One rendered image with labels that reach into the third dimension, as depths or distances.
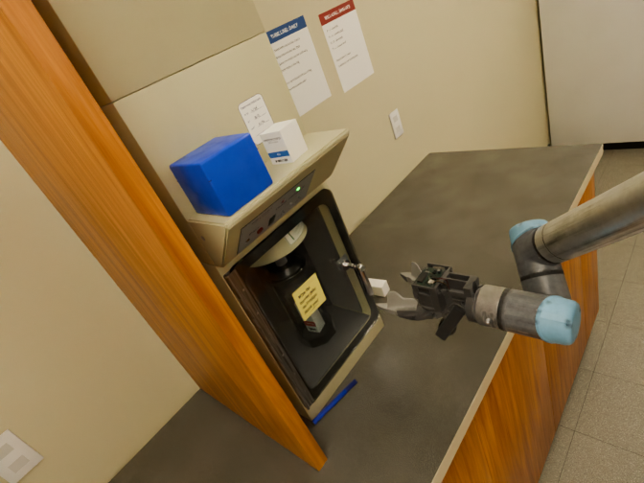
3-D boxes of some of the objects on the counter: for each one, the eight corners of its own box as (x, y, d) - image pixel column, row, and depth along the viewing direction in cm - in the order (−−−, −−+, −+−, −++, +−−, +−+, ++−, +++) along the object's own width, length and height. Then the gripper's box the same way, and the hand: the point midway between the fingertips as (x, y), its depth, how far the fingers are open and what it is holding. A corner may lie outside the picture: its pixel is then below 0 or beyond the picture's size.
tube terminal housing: (248, 385, 112) (62, 122, 74) (320, 305, 129) (197, 59, 92) (311, 423, 94) (110, 103, 57) (384, 325, 112) (266, 31, 74)
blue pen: (312, 423, 94) (310, 420, 94) (355, 380, 100) (354, 378, 99) (315, 425, 93) (313, 423, 93) (357, 382, 99) (356, 379, 98)
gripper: (492, 256, 77) (399, 244, 91) (456, 313, 68) (359, 290, 82) (498, 290, 81) (408, 273, 95) (466, 348, 72) (372, 320, 87)
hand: (392, 291), depth 90 cm, fingers open, 9 cm apart
